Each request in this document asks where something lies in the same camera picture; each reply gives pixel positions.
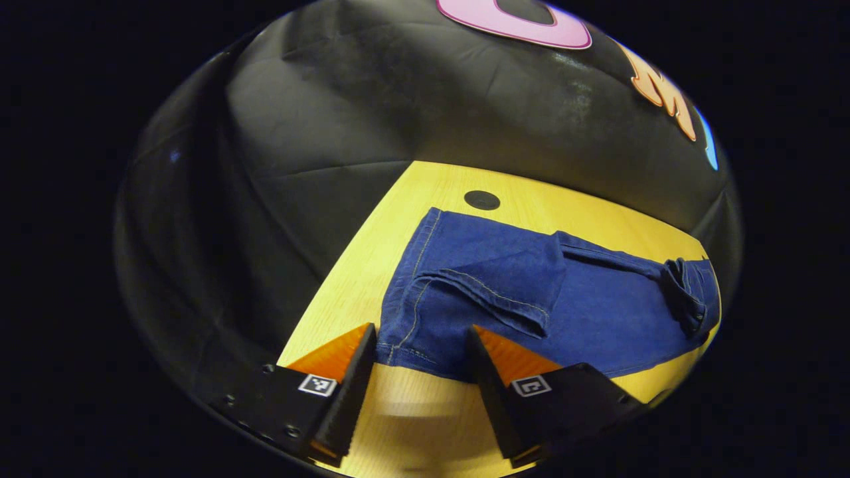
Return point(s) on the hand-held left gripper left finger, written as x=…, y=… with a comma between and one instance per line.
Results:
x=348, y=398

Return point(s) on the black backdrop cloth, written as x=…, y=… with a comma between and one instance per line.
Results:
x=398, y=99

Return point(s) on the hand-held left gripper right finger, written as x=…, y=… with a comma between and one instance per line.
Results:
x=491, y=392

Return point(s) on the blue denim jeans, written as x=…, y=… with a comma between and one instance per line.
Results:
x=597, y=318

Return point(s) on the black round table hole cover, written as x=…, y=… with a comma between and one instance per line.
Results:
x=482, y=200

